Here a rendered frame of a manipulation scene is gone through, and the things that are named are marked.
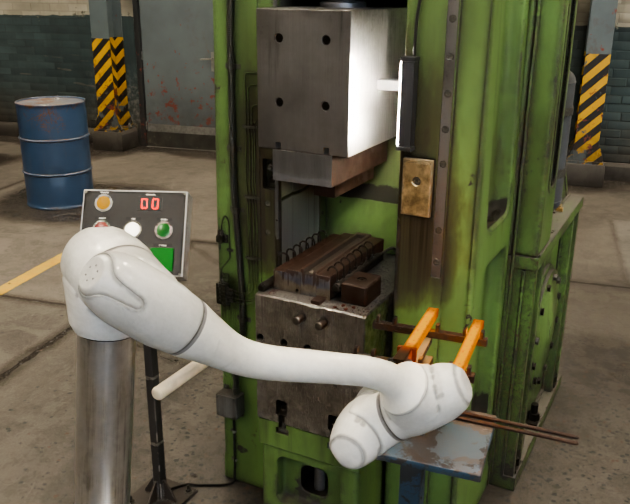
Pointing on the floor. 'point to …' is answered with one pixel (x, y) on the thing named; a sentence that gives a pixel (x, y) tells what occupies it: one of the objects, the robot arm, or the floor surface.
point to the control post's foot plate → (149, 493)
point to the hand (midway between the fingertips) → (402, 360)
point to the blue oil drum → (54, 151)
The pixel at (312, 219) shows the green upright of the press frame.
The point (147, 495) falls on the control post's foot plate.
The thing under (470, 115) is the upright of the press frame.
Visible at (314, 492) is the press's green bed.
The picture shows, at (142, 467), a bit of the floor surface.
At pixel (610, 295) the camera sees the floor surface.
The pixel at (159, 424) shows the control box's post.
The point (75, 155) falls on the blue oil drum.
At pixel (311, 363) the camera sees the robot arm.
